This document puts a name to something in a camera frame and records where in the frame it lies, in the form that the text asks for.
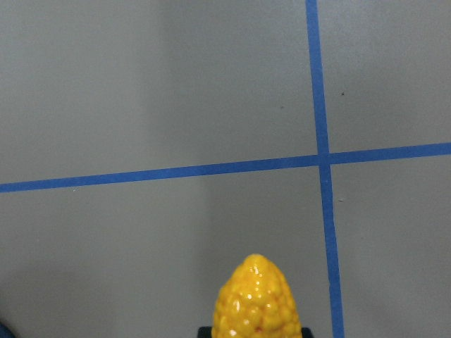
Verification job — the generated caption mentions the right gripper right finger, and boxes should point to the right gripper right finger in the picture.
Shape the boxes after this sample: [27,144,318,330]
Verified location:
[301,327,313,338]

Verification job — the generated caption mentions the dark blue saucepan purple handle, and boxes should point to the dark blue saucepan purple handle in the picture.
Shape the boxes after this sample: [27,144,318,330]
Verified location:
[0,322,15,338]

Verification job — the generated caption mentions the yellow corn cob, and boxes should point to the yellow corn cob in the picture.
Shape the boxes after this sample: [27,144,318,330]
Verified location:
[211,253,302,337]

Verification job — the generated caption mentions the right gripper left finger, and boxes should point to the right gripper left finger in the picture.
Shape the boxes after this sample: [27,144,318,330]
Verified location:
[197,326,212,338]

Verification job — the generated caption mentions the brown table mat blue grid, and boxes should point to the brown table mat blue grid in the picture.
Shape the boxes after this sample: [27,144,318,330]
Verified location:
[1,1,450,337]

